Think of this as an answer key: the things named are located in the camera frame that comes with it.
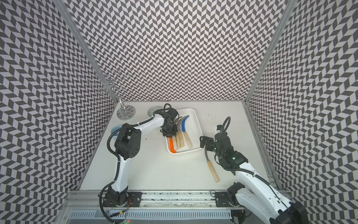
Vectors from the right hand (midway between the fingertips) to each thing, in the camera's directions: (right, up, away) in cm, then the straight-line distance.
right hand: (207, 141), depth 80 cm
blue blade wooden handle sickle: (-12, +1, +18) cm, 22 cm away
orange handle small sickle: (-22, -6, +10) cm, 24 cm away
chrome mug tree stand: (-61, +17, +29) cm, 70 cm away
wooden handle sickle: (-15, -2, +13) cm, 20 cm away
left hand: (-20, 0, +15) cm, 25 cm away
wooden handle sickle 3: (+4, -19, +1) cm, 20 cm away
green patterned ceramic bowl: (-40, +19, +28) cm, 52 cm away
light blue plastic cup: (-60, +6, +12) cm, 62 cm away
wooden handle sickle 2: (-18, -2, +13) cm, 22 cm away
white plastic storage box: (-7, +4, +22) cm, 24 cm away
